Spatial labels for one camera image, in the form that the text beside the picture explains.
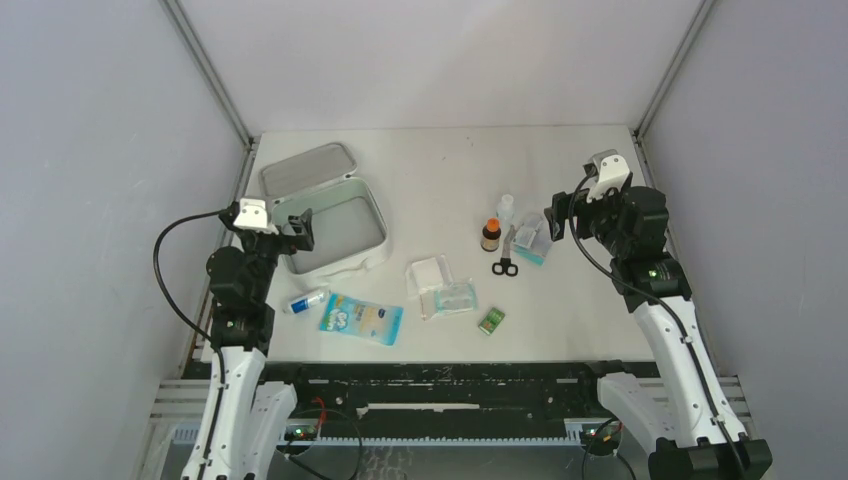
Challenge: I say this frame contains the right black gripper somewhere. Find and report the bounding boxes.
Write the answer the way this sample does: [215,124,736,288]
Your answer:
[545,183,629,258]

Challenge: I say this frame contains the blue plaster packets bag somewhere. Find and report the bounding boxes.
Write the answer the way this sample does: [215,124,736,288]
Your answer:
[511,213,553,266]

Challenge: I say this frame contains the white medicine kit box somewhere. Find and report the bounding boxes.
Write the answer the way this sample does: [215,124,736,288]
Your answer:
[258,142,392,287]

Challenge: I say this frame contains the white plastic bottle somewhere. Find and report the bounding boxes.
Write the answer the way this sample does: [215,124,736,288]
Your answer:
[496,194,515,224]

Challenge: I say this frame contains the brown bottle orange cap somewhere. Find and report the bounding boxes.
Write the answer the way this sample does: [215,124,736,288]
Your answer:
[480,217,502,252]

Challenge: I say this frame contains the black handled scissors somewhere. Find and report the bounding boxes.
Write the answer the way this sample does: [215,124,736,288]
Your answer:
[491,225,518,277]

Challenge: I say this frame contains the blue white small tube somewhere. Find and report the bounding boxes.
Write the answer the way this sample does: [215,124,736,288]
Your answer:
[284,288,330,314]

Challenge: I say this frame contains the green wind oil box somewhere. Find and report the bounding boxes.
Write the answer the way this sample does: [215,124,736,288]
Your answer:
[478,307,506,336]

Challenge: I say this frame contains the white gauze pad packet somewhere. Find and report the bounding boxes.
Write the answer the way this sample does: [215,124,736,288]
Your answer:
[405,254,454,298]

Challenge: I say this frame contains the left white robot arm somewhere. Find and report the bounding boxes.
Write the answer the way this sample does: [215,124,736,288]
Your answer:
[181,199,314,479]

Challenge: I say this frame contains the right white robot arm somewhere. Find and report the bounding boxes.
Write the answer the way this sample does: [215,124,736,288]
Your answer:
[545,169,773,479]

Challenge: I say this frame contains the clear bandage packet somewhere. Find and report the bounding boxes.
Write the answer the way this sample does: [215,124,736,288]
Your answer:
[420,279,478,321]

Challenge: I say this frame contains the blue cotton swab packet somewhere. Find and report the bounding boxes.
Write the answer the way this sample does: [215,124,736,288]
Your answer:
[319,293,404,346]

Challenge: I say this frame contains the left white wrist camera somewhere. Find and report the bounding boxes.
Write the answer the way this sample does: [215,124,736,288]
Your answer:
[233,197,278,235]

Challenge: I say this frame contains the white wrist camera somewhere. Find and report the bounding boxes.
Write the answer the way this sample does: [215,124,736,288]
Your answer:
[233,197,278,235]
[584,149,632,203]

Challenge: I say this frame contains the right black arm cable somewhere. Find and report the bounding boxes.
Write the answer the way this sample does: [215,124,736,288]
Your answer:
[566,173,750,480]

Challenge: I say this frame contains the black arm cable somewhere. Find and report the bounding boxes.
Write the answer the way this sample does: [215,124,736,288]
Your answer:
[566,173,750,480]
[152,210,230,349]

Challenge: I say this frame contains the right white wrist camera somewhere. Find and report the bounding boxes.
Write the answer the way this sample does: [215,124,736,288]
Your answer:
[584,149,632,203]

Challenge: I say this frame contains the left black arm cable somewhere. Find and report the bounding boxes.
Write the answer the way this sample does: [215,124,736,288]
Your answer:
[152,210,230,349]

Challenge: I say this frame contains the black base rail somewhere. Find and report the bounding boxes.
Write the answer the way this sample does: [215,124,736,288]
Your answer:
[260,360,659,442]

